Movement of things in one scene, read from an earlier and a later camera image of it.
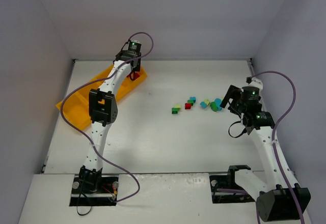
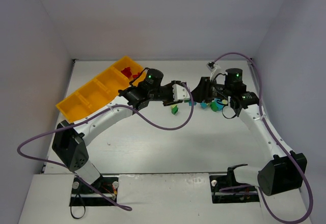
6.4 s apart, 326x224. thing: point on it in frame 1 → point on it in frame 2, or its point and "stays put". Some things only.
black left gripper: (136, 66) → (167, 93)
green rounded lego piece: (213, 106) stays put
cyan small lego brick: (203, 104) stays put
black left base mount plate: (94, 190) stays put
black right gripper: (231, 95) → (202, 91)
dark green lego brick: (174, 111) stays put
